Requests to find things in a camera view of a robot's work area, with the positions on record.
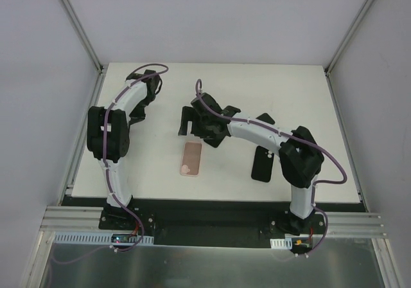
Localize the pink phone case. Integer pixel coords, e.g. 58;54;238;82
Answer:
180;141;202;177

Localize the black phone case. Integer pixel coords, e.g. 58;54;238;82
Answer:
251;146;274;183

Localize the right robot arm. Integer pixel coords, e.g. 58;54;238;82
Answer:
178;93;324;235

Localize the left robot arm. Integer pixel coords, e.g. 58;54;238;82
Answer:
86;69;162;230

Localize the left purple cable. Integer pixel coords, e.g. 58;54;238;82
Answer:
49;64;170;265

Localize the purple cable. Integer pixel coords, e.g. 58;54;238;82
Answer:
49;64;170;265
195;79;349;263

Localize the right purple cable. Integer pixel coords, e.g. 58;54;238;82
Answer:
195;79;349;263

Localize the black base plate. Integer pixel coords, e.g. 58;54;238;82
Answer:
60;194;327;247

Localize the right white cable duct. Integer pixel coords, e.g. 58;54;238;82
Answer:
270;237;293;250

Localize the white cable duct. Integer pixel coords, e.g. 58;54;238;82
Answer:
54;232;140;247
270;237;293;250

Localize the left white cable duct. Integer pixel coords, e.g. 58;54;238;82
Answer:
54;232;140;247

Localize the aluminium frame rail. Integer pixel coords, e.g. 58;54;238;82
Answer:
40;206;388;239

